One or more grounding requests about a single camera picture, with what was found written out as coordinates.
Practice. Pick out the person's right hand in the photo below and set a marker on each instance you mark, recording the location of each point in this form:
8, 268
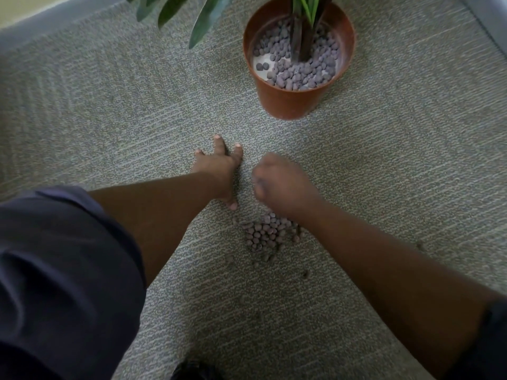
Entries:
286, 185

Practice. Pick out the person's left hand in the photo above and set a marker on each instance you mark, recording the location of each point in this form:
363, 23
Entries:
218, 169

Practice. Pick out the person's left thumb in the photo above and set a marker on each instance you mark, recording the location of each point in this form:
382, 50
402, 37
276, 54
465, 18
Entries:
231, 203

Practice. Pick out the person's right fingers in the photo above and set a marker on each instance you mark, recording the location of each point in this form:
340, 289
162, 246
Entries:
259, 185

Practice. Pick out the person's left middle finger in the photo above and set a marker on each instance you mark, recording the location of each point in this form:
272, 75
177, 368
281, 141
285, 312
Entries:
220, 144

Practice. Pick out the person's left forearm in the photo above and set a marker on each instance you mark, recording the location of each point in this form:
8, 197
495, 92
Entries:
158, 209

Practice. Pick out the person's right forearm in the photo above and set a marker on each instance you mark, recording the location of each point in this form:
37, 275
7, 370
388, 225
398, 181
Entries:
380, 273

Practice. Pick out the pile of spilled clay pebbles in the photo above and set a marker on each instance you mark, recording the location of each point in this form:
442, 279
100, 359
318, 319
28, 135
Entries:
265, 233

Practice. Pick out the terracotta plastic plant pot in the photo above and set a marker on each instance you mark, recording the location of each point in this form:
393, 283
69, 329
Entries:
291, 100

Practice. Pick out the layer of potted clay pebbles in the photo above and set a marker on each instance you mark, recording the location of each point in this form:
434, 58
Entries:
295, 71

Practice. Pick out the green leafy plant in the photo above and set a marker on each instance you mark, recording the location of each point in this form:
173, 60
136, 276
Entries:
305, 39

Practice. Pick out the person's black shoe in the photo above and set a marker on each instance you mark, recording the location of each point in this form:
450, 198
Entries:
196, 372

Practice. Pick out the person's left purple shirt sleeve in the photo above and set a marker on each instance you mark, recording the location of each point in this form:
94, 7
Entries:
63, 280

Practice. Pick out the person's right dark shirt sleeve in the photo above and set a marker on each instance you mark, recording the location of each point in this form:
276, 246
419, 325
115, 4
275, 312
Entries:
485, 344

